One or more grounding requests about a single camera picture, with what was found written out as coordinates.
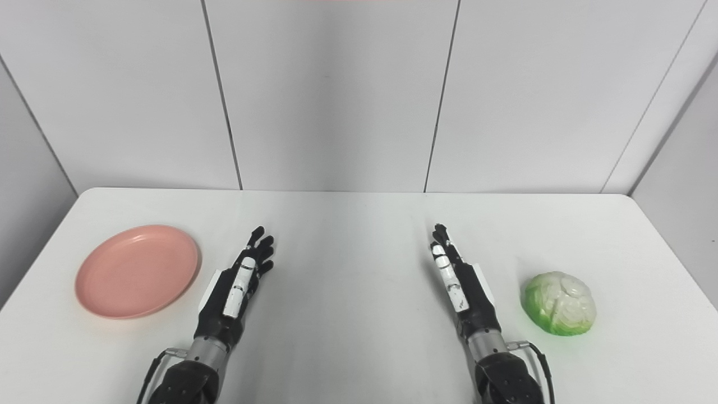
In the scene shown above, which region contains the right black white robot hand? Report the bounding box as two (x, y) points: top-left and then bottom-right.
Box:
(430, 224), (503, 343)

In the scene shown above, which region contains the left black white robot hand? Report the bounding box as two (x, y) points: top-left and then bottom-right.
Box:
(195, 226), (275, 348)

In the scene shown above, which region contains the green white cabbage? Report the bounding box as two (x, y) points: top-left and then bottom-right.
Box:
(521, 272), (597, 337)

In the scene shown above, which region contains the pink round plate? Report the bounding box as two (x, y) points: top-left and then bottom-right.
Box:
(75, 225), (200, 320)

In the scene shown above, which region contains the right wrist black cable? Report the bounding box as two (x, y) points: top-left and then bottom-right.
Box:
(508, 341), (556, 404)

